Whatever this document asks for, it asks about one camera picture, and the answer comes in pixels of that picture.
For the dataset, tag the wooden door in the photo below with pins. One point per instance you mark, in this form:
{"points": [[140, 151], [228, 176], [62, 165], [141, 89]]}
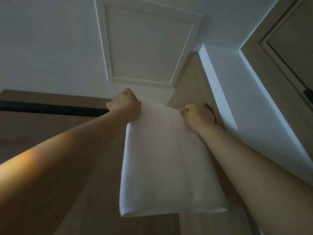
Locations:
{"points": [[285, 58]]}

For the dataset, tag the white towel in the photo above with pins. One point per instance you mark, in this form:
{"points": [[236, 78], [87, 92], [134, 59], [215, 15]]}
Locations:
{"points": [[166, 160]]}

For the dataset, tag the person's right hand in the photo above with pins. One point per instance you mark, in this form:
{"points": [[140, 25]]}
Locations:
{"points": [[199, 115]]}

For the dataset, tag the person's left hand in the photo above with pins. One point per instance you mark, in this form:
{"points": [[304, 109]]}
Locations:
{"points": [[125, 104]]}

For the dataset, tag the wooden wardrobe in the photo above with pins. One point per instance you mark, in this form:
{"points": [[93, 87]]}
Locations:
{"points": [[102, 144]]}

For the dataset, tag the person's left forearm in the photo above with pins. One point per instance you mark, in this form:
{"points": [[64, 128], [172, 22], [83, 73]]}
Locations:
{"points": [[55, 162]]}

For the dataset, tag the person's right forearm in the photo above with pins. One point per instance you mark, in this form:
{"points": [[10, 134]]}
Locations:
{"points": [[256, 177]]}

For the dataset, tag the person's left fingers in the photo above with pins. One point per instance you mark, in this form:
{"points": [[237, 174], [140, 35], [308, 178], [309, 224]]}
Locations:
{"points": [[127, 93]]}

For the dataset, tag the white ceiling access panel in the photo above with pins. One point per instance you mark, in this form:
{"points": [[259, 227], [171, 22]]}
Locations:
{"points": [[149, 41]]}

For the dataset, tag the person's right fingers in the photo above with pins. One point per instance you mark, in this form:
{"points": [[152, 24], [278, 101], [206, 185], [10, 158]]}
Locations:
{"points": [[189, 110]]}

